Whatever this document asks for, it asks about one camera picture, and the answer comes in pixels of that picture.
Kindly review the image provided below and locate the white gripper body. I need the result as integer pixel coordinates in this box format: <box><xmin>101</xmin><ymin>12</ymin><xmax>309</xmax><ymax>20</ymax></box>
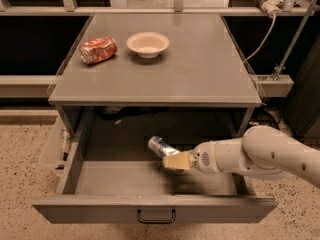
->
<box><xmin>192</xmin><ymin>141</ymin><xmax>220</xmax><ymax>174</ymax></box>

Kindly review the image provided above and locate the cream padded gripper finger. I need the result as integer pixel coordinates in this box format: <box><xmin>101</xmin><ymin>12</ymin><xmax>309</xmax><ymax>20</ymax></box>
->
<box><xmin>162</xmin><ymin>151</ymin><xmax>195</xmax><ymax>170</ymax></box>

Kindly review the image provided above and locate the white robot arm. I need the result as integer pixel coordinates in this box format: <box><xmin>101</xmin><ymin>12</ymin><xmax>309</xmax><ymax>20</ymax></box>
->
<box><xmin>163</xmin><ymin>125</ymin><xmax>320</xmax><ymax>188</ymax></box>

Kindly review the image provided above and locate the open grey top drawer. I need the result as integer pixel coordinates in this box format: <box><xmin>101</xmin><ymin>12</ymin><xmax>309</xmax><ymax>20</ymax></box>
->
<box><xmin>32</xmin><ymin>107</ymin><xmax>278</xmax><ymax>225</ymax></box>

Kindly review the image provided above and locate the grey metal drawer cabinet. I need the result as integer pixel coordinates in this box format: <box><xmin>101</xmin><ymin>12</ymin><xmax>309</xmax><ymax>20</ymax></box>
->
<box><xmin>47</xmin><ymin>13</ymin><xmax>263</xmax><ymax>142</ymax></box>

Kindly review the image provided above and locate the crushed orange soda can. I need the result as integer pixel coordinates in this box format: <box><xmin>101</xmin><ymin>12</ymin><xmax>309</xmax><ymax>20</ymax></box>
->
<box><xmin>79</xmin><ymin>37</ymin><xmax>118</xmax><ymax>65</ymax></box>

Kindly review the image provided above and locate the white paper bowl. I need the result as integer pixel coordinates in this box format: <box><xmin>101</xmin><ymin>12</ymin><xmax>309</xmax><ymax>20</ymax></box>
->
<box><xmin>126</xmin><ymin>32</ymin><xmax>170</xmax><ymax>59</ymax></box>

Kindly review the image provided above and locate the white power strip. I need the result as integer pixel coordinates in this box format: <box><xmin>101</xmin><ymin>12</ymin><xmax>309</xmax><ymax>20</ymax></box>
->
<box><xmin>254</xmin><ymin>0</ymin><xmax>283</xmax><ymax>18</ymax></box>

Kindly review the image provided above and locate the black drawer handle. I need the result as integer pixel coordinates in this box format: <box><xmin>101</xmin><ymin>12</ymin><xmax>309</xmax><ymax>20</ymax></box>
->
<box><xmin>137</xmin><ymin>209</ymin><xmax>176</xmax><ymax>224</ymax></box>

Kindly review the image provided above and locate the black cable bundle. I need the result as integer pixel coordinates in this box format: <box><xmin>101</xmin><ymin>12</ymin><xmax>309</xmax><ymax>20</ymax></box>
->
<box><xmin>249</xmin><ymin>106</ymin><xmax>283</xmax><ymax>129</ymax></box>

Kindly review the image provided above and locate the white power cable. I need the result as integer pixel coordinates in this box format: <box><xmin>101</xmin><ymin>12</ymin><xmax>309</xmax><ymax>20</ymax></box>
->
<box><xmin>242</xmin><ymin>12</ymin><xmax>278</xmax><ymax>64</ymax></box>

